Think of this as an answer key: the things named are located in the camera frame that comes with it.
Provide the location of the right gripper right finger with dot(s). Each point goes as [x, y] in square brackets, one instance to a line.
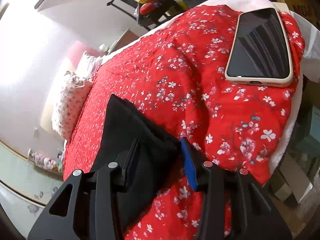
[235, 206]

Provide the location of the wardrobe with purple flowers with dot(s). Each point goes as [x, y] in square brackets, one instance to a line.
[25, 189]

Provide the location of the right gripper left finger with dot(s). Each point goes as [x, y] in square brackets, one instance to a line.
[86, 205]

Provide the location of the red floral bedspread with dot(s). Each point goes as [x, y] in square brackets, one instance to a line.
[176, 78]

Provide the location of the smartphone in beige case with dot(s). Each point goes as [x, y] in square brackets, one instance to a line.
[260, 53]

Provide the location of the black pants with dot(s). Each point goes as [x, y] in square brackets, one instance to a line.
[145, 152]

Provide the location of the floral pillow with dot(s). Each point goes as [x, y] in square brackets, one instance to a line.
[72, 93]

